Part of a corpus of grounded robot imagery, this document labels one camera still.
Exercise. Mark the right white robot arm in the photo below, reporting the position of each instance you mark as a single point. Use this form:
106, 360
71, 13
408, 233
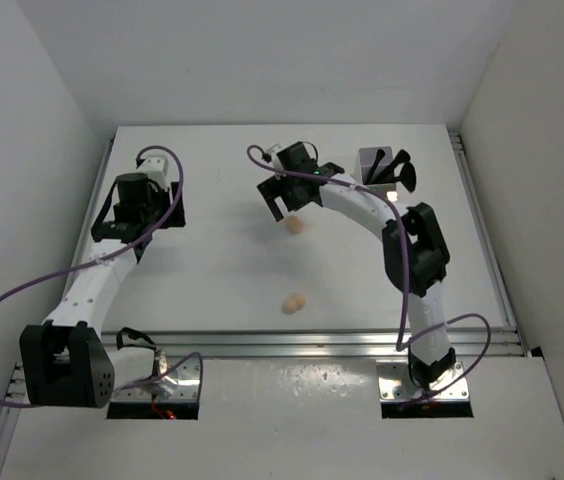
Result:
415, 254

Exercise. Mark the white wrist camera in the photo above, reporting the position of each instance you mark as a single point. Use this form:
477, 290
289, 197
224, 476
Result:
271, 156
154, 167

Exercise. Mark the aluminium frame rail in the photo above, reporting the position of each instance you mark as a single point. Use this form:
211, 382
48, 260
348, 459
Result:
225, 300

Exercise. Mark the small black blending brush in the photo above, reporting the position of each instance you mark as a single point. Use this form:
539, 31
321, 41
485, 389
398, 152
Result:
379, 156

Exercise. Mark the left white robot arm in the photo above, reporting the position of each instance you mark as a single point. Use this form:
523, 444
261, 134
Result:
64, 361

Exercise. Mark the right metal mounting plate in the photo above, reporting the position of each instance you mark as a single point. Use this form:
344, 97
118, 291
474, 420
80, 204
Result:
396, 388

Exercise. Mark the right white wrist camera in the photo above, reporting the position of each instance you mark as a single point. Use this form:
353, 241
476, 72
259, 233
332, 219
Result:
271, 156

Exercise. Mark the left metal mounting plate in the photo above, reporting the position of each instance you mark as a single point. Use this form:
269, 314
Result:
180, 382

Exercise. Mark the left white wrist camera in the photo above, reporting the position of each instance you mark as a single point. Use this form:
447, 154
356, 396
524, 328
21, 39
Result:
154, 167

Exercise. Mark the large black powder brush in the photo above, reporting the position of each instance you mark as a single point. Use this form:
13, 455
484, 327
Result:
387, 175

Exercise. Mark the black fan makeup brush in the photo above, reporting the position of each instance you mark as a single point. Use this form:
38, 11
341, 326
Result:
406, 176

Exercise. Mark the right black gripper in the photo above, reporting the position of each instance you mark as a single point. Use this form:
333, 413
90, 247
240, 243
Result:
274, 188

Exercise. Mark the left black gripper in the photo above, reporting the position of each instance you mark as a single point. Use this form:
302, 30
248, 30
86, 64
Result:
163, 195

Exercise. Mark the white organizer box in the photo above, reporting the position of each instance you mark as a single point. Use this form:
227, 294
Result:
365, 158

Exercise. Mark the metal mounting plate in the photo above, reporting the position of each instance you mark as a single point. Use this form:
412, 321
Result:
180, 382
396, 388

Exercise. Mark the beige makeup sponge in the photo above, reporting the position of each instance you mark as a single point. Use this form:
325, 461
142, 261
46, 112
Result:
294, 225
294, 303

